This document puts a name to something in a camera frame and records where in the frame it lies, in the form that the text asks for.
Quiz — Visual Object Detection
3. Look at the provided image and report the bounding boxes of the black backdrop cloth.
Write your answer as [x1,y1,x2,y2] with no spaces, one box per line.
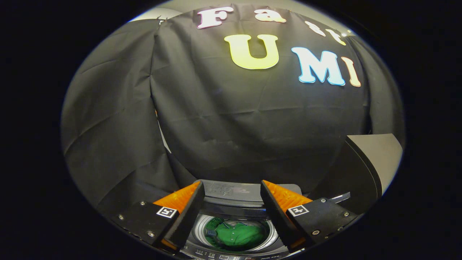
[61,4,405,217]

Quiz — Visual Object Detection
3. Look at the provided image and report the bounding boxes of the grey washing machine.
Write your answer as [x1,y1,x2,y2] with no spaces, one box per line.
[180,179,304,260]

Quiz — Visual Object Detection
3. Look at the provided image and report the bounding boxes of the green polo shirt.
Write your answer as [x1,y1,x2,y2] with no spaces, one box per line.
[206,221,267,250]

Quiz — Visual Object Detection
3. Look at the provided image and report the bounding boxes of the beige cabinet with dark frame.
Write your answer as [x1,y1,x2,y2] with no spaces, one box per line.
[310,134,403,215]

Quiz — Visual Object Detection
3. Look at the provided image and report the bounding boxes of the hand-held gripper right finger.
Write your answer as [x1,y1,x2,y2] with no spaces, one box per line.
[261,180,359,252]

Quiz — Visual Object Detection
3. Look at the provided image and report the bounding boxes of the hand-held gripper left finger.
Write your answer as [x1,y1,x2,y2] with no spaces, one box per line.
[110,181,205,251]

